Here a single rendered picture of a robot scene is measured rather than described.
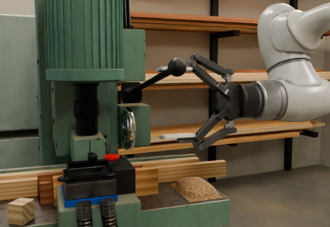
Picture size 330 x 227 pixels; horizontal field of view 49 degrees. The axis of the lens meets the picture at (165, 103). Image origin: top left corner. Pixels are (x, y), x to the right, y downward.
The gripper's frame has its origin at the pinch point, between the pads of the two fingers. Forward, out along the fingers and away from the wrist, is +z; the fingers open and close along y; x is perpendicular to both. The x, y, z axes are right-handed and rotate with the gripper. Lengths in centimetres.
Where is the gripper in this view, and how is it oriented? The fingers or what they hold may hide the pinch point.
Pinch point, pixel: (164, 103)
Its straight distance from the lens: 73.3
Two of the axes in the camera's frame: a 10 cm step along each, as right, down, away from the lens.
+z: -9.5, 0.3, -3.1
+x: 3.1, -0.5, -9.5
